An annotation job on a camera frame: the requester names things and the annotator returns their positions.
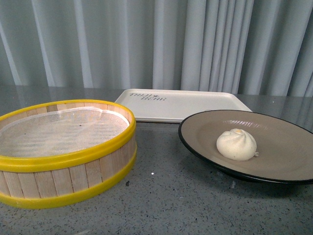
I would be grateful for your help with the beige plate with black rim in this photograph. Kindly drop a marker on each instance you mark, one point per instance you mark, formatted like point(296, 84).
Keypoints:
point(285, 149)

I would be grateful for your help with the yellow rimmed bamboo steamer basket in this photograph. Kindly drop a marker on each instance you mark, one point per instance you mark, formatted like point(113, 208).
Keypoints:
point(60, 180)

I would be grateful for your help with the white steamed bun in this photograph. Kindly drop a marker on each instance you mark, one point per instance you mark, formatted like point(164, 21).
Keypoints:
point(237, 144)

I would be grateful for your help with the white rectangular tray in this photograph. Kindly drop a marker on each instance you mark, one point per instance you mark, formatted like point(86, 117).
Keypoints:
point(172, 106)

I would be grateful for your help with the white steamer liner cloth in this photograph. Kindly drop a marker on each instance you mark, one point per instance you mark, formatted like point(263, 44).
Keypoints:
point(60, 132)

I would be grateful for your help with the grey pleated curtain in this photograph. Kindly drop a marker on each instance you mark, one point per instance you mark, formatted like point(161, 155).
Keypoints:
point(234, 46)

